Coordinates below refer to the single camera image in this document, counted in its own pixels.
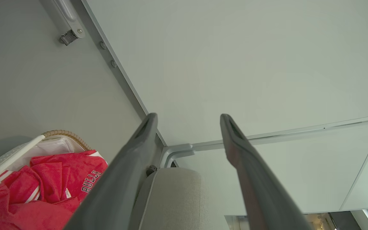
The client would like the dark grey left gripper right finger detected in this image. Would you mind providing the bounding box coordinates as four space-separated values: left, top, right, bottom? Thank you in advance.
220 113 314 230

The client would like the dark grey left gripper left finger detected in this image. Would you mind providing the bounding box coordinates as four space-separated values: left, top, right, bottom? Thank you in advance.
64 112 158 230

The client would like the red jersey with striped trim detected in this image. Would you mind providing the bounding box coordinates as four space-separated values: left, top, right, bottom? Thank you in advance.
0 150 108 206

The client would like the plain red garment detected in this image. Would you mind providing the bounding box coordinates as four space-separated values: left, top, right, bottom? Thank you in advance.
0 184 81 230

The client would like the grey fabric sofa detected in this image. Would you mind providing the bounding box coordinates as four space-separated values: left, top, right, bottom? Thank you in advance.
129 167 211 230

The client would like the grey curved partition foot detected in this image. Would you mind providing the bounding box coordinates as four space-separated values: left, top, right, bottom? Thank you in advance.
159 143 196 169

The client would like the white basket liner cloth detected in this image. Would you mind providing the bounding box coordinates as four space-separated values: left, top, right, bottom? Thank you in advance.
13 137 81 171

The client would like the white laundry basket brown rim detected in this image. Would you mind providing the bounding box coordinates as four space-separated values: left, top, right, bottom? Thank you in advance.
0 130 92 192

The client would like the small black caster wheel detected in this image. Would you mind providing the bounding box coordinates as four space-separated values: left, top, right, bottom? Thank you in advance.
59 29 80 46

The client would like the grey partition leg with bracket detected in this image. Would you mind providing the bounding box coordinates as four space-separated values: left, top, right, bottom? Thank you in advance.
51 0 85 39

